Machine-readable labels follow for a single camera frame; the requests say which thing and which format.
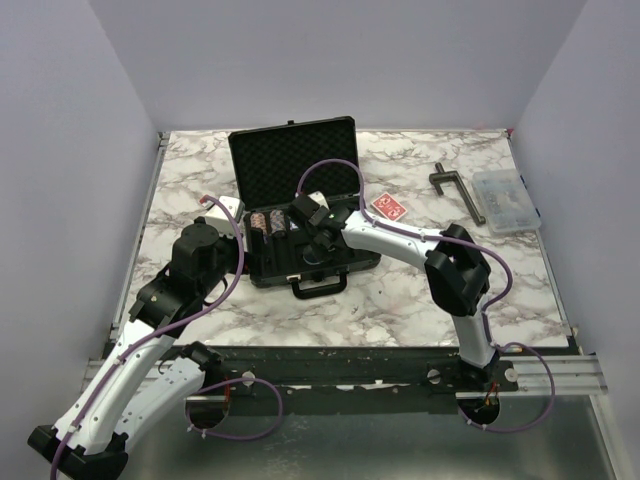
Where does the red tan poker chip stack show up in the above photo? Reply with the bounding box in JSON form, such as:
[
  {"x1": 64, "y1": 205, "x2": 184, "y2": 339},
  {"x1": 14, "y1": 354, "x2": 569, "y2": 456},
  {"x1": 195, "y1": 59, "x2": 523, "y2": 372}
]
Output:
[{"x1": 250, "y1": 212, "x2": 268, "y2": 235}]

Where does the blue tan poker chip stack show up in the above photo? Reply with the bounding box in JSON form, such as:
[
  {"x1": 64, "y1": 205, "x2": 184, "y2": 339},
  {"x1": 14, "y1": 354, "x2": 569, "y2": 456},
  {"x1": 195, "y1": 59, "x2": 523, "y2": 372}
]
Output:
[{"x1": 270, "y1": 210, "x2": 287, "y2": 238}]

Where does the black poker carrying case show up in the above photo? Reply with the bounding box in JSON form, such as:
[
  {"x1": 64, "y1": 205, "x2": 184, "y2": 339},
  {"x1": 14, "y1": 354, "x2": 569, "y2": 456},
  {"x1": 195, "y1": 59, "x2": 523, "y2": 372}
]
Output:
[{"x1": 228, "y1": 116, "x2": 381, "y2": 300}]

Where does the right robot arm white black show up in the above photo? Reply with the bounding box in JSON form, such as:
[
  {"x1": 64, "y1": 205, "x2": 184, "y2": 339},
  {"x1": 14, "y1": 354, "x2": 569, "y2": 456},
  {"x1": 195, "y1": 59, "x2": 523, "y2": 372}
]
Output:
[{"x1": 287, "y1": 194, "x2": 499, "y2": 392}]

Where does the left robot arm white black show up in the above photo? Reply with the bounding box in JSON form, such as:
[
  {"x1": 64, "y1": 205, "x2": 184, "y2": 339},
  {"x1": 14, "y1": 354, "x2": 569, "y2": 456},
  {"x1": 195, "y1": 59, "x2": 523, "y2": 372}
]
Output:
[{"x1": 28, "y1": 220, "x2": 248, "y2": 479}]

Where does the red playing card deck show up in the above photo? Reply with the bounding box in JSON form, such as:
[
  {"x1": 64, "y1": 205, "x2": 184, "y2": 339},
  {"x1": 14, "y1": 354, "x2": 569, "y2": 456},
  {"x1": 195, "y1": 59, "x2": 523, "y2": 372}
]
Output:
[{"x1": 372, "y1": 192, "x2": 407, "y2": 221}]

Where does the black metal clamp tool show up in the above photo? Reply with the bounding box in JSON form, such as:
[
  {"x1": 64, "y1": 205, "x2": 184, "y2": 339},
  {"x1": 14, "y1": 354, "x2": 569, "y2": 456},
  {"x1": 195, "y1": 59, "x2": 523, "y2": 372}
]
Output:
[{"x1": 428, "y1": 162, "x2": 487, "y2": 226}]

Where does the clear plastic parts box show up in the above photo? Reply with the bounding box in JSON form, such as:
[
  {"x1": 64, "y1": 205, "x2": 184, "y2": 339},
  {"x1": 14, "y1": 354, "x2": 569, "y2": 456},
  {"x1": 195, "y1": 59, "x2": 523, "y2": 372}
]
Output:
[{"x1": 471, "y1": 169, "x2": 541, "y2": 236}]

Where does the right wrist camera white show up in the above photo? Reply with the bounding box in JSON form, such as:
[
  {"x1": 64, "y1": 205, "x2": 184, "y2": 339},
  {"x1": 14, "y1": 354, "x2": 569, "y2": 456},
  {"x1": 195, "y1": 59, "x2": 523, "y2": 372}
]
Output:
[{"x1": 308, "y1": 191, "x2": 329, "y2": 209}]

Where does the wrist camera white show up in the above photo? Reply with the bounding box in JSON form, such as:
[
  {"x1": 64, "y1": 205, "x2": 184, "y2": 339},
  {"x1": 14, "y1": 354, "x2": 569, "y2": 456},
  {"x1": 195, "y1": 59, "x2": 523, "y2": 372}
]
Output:
[
  {"x1": 200, "y1": 196, "x2": 244, "y2": 237},
  {"x1": 308, "y1": 191, "x2": 329, "y2": 209}
]

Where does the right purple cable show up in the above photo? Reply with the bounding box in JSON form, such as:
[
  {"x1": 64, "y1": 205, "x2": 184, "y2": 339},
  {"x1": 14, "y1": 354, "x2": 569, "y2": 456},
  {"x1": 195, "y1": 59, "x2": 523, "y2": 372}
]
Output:
[{"x1": 295, "y1": 158, "x2": 557, "y2": 434}]

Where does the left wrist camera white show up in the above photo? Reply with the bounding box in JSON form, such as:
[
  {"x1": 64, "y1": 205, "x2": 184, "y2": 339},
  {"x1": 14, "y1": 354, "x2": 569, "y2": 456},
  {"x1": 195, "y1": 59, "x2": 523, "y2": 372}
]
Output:
[{"x1": 200, "y1": 196, "x2": 244, "y2": 237}]

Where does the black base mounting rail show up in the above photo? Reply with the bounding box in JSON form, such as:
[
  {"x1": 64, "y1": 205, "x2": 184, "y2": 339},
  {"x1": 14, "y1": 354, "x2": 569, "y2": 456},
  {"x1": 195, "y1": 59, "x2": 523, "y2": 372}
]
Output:
[{"x1": 102, "y1": 342, "x2": 531, "y2": 419}]

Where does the aluminium extrusion rail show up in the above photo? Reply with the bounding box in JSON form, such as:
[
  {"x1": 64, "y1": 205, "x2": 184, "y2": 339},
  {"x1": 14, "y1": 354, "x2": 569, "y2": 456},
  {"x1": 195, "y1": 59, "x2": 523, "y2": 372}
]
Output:
[{"x1": 85, "y1": 342, "x2": 607, "y2": 402}]

